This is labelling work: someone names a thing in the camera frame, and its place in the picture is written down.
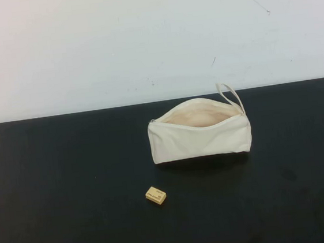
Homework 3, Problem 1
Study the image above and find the small tan eraser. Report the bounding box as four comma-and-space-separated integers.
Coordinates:
144, 184, 168, 209

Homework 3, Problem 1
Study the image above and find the cream fabric pencil case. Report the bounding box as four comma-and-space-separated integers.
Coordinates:
142, 80, 255, 167

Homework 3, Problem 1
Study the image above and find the black table mat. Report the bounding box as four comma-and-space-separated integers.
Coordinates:
0, 77, 324, 243

